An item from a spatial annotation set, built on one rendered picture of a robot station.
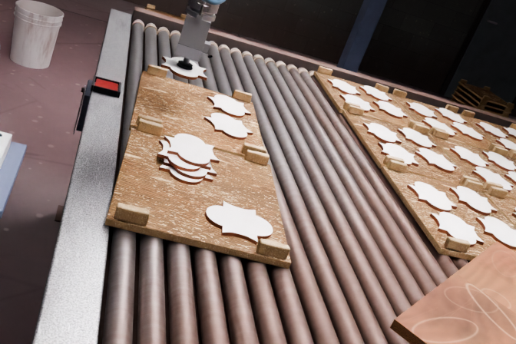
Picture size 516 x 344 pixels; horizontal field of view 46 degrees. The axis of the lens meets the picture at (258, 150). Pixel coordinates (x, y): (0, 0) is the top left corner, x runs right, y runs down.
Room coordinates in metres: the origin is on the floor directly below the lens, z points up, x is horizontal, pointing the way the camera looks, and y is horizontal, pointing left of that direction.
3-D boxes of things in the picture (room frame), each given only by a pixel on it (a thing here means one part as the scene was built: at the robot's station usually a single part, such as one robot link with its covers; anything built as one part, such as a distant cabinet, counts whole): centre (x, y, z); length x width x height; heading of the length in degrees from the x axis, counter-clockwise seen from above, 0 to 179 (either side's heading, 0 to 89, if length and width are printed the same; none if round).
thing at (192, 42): (1.48, 0.24, 1.15); 0.10 x 0.09 x 0.16; 98
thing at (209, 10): (1.48, 0.25, 1.23); 0.08 x 0.08 x 0.05
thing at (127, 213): (0.92, 0.17, 0.95); 0.06 x 0.02 x 0.03; 103
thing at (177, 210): (1.14, 0.08, 0.93); 0.41 x 0.35 x 0.02; 13
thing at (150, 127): (1.30, 0.26, 0.95); 0.06 x 0.02 x 0.03; 103
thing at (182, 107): (1.54, 0.19, 0.93); 0.41 x 0.35 x 0.02; 14
